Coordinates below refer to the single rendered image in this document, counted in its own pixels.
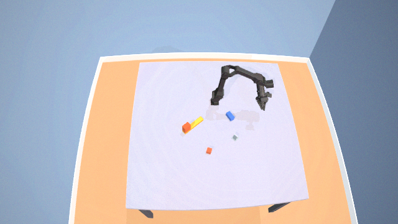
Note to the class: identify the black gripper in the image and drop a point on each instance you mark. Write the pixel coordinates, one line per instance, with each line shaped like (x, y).
(261, 99)

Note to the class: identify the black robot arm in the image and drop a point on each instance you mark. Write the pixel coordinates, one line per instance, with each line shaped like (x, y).
(257, 78)

